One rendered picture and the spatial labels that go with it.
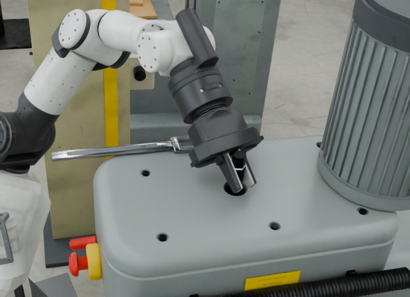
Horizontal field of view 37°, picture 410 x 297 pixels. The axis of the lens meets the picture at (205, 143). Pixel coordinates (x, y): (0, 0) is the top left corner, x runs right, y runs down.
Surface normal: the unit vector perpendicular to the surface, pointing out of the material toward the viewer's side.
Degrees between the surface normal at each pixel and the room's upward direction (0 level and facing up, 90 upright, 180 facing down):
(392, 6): 0
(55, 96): 94
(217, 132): 31
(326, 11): 0
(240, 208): 0
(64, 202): 90
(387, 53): 90
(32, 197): 58
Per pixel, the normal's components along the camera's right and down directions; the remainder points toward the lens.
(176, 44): 0.47, -0.43
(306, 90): 0.07, -0.79
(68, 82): 0.41, 0.63
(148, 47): -0.78, 0.20
